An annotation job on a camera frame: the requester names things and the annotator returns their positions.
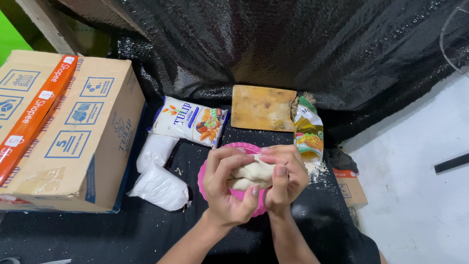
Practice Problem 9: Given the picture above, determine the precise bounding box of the person's left hand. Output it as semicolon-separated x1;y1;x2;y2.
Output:
202;147;261;227

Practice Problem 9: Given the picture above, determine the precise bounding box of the printed white flour packet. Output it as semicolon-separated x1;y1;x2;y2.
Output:
148;96;229;149

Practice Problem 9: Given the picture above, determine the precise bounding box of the black plastic sheet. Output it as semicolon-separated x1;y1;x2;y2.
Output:
0;0;469;264

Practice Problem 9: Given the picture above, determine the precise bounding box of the large cardboard box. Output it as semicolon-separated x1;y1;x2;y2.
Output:
0;50;146;214

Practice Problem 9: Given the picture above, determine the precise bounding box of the pale dough lump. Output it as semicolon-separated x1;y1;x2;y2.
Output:
226;154;277;191

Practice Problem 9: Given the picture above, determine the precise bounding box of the person's leg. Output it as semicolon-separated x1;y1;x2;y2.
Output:
357;232;388;264

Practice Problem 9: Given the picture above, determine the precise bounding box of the clear round plastic object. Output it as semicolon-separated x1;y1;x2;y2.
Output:
440;5;469;77

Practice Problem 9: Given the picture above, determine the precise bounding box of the small cardboard piece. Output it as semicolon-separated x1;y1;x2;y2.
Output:
333;168;368;208

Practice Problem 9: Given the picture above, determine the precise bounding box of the wooden cutting board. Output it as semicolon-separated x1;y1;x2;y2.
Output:
231;85;297;132

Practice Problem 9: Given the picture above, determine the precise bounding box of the green yellow oil pouch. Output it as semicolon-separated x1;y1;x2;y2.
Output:
291;92;324;166

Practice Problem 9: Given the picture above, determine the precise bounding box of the person's right hand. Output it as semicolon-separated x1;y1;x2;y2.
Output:
259;144;310;215

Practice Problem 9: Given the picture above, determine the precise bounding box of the black bar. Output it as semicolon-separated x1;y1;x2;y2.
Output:
434;153;469;174

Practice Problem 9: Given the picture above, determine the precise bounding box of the clear bag of white powder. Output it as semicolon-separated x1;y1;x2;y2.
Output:
127;162;192;212
136;133;180;174

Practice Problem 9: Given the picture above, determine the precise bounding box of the wooden beam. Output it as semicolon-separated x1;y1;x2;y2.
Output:
15;0;88;55

